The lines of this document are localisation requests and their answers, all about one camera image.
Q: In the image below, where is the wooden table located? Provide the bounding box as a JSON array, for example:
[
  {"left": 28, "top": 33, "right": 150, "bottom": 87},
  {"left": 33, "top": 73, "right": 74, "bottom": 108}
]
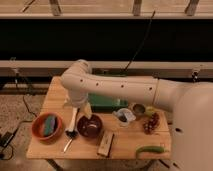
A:
[{"left": 26, "top": 76, "right": 171, "bottom": 159}]

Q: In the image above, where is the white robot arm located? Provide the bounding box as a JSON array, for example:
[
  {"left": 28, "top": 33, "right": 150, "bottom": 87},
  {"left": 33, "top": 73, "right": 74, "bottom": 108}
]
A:
[{"left": 61, "top": 59, "right": 213, "bottom": 171}]

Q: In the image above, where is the wooden block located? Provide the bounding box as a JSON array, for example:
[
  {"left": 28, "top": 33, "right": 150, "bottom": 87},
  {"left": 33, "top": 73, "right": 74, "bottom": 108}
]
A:
[{"left": 97, "top": 131, "right": 114, "bottom": 157}]

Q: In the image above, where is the dark brown bowl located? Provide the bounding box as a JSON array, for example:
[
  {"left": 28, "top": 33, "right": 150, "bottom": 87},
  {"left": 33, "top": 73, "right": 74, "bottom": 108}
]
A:
[{"left": 77, "top": 115, "right": 103, "bottom": 138}]

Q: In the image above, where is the bunch of dark grapes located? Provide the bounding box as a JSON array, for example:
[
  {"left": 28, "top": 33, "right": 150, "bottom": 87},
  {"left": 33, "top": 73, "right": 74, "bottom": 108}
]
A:
[{"left": 143, "top": 113, "right": 159, "bottom": 134}]

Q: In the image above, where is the orange bowl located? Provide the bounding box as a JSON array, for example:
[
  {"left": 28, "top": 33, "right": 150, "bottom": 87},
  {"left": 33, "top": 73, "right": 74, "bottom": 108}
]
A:
[{"left": 31, "top": 113, "right": 63, "bottom": 143}]

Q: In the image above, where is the small metal cup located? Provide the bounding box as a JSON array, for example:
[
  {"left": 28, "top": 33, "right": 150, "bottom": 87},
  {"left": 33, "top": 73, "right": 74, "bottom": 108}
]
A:
[{"left": 133, "top": 104, "right": 145, "bottom": 117}]

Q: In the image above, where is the green plastic tray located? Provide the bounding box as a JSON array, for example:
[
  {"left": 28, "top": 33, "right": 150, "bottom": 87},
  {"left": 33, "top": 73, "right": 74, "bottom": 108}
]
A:
[{"left": 87, "top": 73, "right": 130, "bottom": 113}]

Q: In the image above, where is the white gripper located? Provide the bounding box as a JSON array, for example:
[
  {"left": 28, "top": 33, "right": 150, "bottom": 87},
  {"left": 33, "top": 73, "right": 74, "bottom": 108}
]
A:
[{"left": 64, "top": 94, "right": 92, "bottom": 119}]

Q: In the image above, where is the black power adapter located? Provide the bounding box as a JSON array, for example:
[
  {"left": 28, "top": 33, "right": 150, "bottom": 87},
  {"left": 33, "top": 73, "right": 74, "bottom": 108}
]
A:
[{"left": 0, "top": 132, "right": 14, "bottom": 147}]

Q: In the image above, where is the green blue sponge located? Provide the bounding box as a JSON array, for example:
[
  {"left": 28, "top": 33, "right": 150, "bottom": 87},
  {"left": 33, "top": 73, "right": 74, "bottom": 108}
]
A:
[{"left": 43, "top": 115, "right": 56, "bottom": 136}]

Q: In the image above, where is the black floor cable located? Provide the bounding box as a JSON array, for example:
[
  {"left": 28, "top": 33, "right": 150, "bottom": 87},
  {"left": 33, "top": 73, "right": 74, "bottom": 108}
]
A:
[{"left": 13, "top": 71, "right": 38, "bottom": 118}]

